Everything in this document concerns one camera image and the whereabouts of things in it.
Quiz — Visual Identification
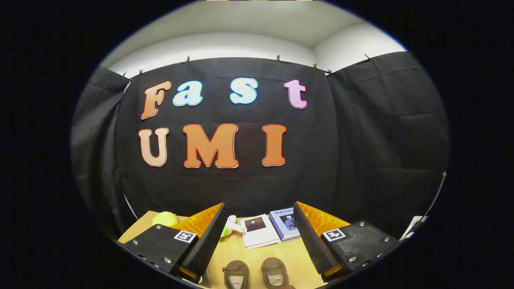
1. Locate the yellow textured plush toy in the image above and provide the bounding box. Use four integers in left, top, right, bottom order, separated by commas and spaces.
152, 212, 179, 227

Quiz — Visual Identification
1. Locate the brown fuzzy shoe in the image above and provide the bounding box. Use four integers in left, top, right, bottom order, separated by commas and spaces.
222, 260, 250, 289
261, 257, 290, 289

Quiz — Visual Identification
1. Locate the green and pink plush toy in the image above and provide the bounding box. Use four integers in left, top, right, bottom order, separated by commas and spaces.
220, 215, 246, 238

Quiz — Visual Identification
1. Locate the thin grey rod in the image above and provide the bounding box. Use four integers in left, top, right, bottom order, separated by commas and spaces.
414, 172, 447, 237

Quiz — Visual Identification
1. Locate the white portrait cover book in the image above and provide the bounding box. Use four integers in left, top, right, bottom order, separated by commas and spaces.
240, 214, 281, 249

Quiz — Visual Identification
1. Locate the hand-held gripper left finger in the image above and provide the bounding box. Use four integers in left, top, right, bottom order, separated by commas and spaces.
118, 202, 228, 284

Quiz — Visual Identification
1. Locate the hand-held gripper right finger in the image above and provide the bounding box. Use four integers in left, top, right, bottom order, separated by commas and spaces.
293, 201, 401, 282

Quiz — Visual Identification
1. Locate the blue cover book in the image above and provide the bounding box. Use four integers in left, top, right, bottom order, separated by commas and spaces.
268, 207, 302, 241

